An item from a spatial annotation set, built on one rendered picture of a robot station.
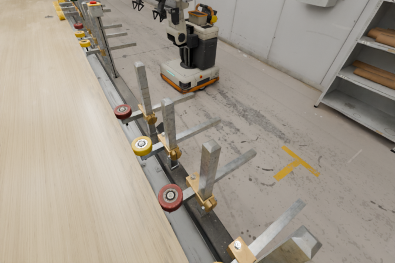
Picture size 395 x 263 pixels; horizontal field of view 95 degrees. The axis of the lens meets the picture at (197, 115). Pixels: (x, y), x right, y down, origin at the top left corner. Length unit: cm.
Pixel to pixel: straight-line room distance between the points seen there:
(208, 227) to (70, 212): 47
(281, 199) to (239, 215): 39
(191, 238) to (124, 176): 39
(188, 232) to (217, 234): 14
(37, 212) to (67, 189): 9
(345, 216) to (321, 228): 24
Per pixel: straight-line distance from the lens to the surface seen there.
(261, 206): 170
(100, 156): 79
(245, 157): 82
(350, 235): 193
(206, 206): 69
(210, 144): 45
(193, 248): 89
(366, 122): 277
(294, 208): 81
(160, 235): 62
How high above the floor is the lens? 149
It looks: 42 degrees down
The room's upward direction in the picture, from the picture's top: 3 degrees clockwise
